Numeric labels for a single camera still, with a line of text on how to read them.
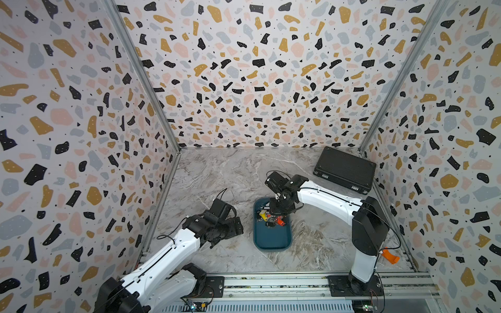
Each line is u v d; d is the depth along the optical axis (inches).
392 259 31.6
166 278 18.2
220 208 24.3
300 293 28.8
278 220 35.7
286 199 24.3
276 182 27.0
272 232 34.7
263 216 36.2
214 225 23.0
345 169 41.9
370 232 18.6
